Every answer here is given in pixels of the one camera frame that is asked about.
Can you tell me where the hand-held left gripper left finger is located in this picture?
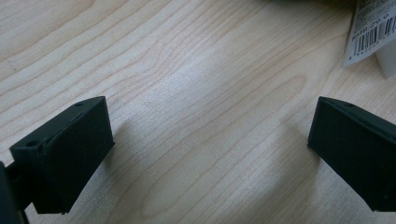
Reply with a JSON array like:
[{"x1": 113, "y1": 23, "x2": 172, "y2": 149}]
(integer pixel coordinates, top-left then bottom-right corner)
[{"x1": 8, "y1": 95, "x2": 116, "y2": 216}]

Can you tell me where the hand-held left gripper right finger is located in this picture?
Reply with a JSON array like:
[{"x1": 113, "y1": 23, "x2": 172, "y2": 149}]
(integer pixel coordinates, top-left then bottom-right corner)
[{"x1": 307, "y1": 95, "x2": 396, "y2": 213}]

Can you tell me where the panda plush toy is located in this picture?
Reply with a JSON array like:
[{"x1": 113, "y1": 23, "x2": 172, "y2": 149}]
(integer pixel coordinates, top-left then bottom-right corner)
[{"x1": 267, "y1": 0, "x2": 396, "y2": 79}]

